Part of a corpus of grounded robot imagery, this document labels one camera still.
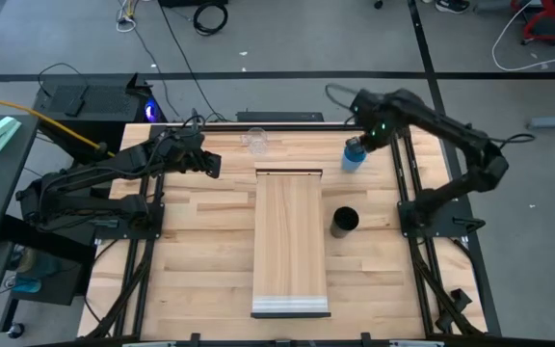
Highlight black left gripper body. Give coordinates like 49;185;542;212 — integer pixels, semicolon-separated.
172;134;212;175

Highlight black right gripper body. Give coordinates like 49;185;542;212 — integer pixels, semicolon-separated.
357;112;400;152

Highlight light blue cup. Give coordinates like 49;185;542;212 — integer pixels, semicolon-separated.
340;136;368;173

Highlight clear glass mug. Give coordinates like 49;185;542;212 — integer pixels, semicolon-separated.
239;126;270;156

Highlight black cup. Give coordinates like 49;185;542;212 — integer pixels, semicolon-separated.
330;205;361;240

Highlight black power strip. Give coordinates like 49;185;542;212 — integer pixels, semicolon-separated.
235;111;326;123

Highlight black computer tower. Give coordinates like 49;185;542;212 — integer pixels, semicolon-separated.
33;72;168;161

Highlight dark shoe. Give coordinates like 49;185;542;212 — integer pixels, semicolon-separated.
435;0;472;15

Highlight mint green stapler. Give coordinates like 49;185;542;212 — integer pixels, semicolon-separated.
0;116;23;154

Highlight red chair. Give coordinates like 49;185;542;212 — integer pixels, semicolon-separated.
510;0;555;47

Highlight coiled black cable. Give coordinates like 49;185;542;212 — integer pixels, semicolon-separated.
192;1;229;37

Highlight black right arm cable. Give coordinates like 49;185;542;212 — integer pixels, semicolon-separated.
488;132;537;147

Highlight white cable bundle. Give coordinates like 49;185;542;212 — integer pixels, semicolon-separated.
115;0;138;34

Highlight yellow floor cable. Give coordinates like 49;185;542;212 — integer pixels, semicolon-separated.
0;91;116;158

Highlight white floor cable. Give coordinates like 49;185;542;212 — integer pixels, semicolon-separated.
490;0;555;73

